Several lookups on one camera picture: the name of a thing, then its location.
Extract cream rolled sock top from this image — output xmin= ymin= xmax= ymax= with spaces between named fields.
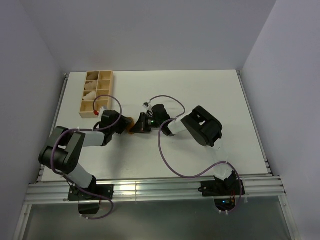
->
xmin=86 ymin=71 xmax=99 ymax=81

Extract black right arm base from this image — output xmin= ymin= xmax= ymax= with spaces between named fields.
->
xmin=197 ymin=179 xmax=246 ymax=214

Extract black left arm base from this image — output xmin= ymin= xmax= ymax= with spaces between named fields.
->
xmin=67 ymin=184 xmax=115 ymax=219

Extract mustard yellow striped sock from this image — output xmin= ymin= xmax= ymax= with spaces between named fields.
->
xmin=126 ymin=117 xmax=135 ymax=135

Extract cream rolled sock middle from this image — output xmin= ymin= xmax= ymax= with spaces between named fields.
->
xmin=84 ymin=80 xmax=98 ymax=91

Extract cream rolled sock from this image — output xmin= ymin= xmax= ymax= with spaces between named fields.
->
xmin=84 ymin=80 xmax=98 ymax=91
xmin=82 ymin=91 xmax=96 ymax=101
xmin=86 ymin=71 xmax=99 ymax=81

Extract cream rolled sock lower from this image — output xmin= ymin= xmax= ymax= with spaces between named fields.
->
xmin=82 ymin=91 xmax=96 ymax=101

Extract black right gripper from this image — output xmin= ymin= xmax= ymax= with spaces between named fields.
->
xmin=130 ymin=113 xmax=162 ymax=134

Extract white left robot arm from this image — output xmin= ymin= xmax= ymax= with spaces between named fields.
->
xmin=38 ymin=110 xmax=133 ymax=200

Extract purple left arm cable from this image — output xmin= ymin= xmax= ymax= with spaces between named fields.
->
xmin=49 ymin=94 xmax=123 ymax=221

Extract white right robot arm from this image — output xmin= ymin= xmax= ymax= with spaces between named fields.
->
xmin=129 ymin=103 xmax=240 ymax=195

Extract wooden compartment organizer box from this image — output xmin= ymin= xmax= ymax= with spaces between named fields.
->
xmin=79 ymin=70 xmax=114 ymax=119

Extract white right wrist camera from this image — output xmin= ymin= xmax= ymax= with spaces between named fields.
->
xmin=142 ymin=101 xmax=153 ymax=111

